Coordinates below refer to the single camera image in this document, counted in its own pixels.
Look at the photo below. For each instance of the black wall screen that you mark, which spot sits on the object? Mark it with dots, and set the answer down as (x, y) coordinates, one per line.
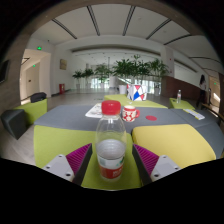
(3, 71)

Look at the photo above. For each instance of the red fire cabinet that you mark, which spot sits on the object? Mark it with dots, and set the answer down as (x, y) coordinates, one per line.
(61, 88)

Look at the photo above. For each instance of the green exit sign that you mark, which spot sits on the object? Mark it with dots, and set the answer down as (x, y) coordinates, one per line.
(39, 48)

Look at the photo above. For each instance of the group of potted plants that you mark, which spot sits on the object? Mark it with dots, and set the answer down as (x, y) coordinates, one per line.
(125, 68)

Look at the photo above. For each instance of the framed wall picture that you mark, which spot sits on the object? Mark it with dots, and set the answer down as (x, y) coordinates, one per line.
(63, 64)

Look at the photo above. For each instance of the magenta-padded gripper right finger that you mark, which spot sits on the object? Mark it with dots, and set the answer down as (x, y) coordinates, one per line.
(163, 166)

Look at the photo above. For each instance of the clear red-capped water bottle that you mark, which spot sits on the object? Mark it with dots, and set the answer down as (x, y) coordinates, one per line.
(111, 133)

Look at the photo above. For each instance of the red and white mug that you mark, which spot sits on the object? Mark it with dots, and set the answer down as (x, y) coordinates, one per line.
(129, 114)

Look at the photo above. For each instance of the yellow and white leaflet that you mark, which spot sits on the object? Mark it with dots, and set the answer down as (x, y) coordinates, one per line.
(194, 114)

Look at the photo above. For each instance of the green upholstered seat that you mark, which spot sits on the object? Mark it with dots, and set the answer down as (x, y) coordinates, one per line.
(33, 111)

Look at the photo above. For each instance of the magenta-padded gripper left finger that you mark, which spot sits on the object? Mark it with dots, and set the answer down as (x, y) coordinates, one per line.
(60, 166)

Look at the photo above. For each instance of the small green table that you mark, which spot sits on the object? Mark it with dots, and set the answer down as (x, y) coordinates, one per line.
(183, 105)

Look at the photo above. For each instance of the white red blue cube box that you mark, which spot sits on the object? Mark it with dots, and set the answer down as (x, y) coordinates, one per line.
(136, 92)

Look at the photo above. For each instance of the long green table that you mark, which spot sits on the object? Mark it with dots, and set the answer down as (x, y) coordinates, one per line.
(150, 103)

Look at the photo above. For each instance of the large black chair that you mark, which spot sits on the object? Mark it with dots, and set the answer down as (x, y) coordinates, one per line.
(13, 123)

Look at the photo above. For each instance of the person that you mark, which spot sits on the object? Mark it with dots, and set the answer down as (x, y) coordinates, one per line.
(202, 88)

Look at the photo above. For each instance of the small clear water bottle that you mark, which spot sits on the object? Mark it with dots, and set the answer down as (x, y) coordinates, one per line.
(179, 97)

